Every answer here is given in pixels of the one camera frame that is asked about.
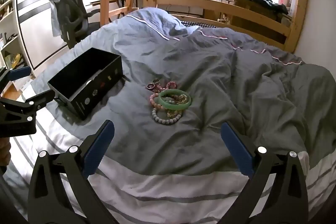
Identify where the wooden bunk bed frame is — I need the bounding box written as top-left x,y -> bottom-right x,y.
101,0 -> 310,54

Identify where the white sliding wardrobe door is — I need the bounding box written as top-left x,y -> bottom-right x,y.
16,0 -> 103,70

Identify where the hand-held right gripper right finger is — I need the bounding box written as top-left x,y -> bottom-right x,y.
218,122 -> 309,224

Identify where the light cloth on chair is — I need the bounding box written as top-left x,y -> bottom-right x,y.
50,0 -> 69,37

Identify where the gold flower charm bracelet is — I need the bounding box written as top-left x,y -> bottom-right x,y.
167,94 -> 188,119

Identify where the large pink bead bracelet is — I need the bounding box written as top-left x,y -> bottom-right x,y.
150,93 -> 168,109

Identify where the white bookshelf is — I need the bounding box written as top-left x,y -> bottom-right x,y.
0,0 -> 32,79

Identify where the green jade bangle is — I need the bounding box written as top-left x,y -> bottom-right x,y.
158,89 -> 192,110

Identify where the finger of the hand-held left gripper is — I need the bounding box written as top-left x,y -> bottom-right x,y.
0,90 -> 55,136
0,66 -> 32,94

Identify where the black cardboard box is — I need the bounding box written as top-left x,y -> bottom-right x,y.
47,47 -> 124,121

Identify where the grey bead bracelet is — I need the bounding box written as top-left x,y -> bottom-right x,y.
152,108 -> 182,125

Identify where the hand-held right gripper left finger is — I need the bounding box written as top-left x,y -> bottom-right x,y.
28,120 -> 116,224

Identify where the checkered pillow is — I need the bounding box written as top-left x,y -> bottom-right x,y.
181,21 -> 218,29

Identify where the person's left hand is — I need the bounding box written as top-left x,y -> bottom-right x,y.
0,138 -> 11,167

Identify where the grey striped duvet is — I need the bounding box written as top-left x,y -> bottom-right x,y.
3,7 -> 336,224

